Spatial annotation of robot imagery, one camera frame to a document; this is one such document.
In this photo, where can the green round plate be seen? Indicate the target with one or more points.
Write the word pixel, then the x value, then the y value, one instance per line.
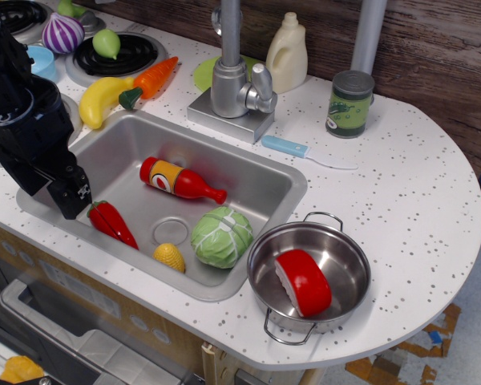
pixel 202 75

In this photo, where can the cream toy detergent bottle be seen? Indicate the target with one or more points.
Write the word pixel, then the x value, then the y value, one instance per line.
pixel 287 58

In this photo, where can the yellow toy corn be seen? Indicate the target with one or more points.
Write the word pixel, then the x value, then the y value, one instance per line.
pixel 169 254

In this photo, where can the grey vertical pole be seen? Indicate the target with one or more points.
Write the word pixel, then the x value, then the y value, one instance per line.
pixel 368 34

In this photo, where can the green toy vegetable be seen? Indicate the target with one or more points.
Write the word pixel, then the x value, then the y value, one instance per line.
pixel 69 9

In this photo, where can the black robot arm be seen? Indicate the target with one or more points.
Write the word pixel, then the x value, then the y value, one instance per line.
pixel 15 64

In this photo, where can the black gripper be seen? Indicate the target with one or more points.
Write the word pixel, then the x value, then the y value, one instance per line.
pixel 34 132

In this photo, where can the green toy pear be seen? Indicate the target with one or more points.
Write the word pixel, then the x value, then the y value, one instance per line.
pixel 106 43

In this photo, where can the blue handled toy knife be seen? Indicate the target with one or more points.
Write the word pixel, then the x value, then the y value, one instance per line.
pixel 306 152

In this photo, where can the red toy chili pepper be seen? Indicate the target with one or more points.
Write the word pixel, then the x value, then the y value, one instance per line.
pixel 107 219

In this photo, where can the yellow toy banana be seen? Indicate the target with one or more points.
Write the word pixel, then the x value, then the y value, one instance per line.
pixel 100 97

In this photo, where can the toy oven door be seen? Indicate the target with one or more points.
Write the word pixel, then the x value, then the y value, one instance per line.
pixel 68 329

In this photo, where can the light blue bowl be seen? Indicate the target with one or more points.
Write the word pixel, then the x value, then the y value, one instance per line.
pixel 43 62

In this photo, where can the small steel pan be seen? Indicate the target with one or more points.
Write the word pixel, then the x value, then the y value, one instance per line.
pixel 340 259

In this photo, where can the silver toy faucet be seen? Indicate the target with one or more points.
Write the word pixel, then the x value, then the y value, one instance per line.
pixel 238 104

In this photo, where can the yellow toy food piece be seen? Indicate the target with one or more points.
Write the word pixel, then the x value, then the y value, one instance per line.
pixel 19 369

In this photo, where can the black stove burner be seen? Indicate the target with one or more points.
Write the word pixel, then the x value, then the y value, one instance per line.
pixel 137 52
pixel 25 20

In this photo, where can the green toy cabbage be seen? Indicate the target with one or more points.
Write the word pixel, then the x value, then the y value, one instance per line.
pixel 221 237

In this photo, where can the purple striped toy onion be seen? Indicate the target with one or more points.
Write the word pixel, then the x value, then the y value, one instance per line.
pixel 62 34

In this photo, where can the green toy can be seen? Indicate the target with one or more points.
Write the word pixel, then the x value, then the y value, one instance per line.
pixel 349 103

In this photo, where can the red toy ketchup bottle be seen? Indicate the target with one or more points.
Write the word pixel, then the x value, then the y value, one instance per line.
pixel 178 181

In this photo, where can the red toy sushi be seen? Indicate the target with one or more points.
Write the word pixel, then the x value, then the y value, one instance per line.
pixel 303 281

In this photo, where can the black rear stove burner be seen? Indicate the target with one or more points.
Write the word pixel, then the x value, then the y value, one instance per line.
pixel 25 20

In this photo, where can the orange toy carrot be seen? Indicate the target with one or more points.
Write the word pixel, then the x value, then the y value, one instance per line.
pixel 148 83

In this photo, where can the silver sink basin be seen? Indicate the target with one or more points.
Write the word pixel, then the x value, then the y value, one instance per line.
pixel 264 191

